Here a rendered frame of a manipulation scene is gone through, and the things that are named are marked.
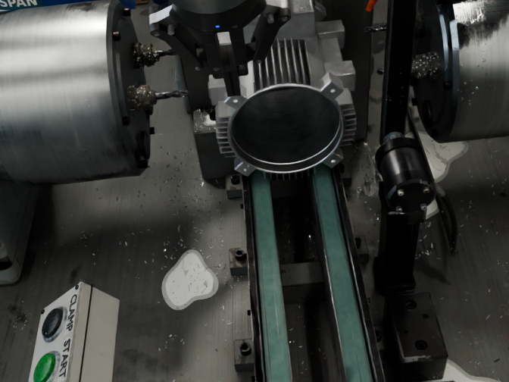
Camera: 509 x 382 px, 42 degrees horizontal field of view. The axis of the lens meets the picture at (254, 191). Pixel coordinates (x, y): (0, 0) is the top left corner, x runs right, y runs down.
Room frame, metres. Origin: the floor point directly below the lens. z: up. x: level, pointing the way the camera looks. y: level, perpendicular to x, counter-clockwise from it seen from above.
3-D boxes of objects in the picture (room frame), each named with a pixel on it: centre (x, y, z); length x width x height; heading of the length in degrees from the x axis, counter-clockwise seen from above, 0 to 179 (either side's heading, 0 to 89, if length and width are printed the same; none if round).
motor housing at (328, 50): (0.77, -0.06, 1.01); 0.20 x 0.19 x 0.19; 177
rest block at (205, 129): (0.85, 0.05, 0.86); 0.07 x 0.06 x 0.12; 88
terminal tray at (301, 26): (0.81, -0.06, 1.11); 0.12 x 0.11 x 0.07; 177
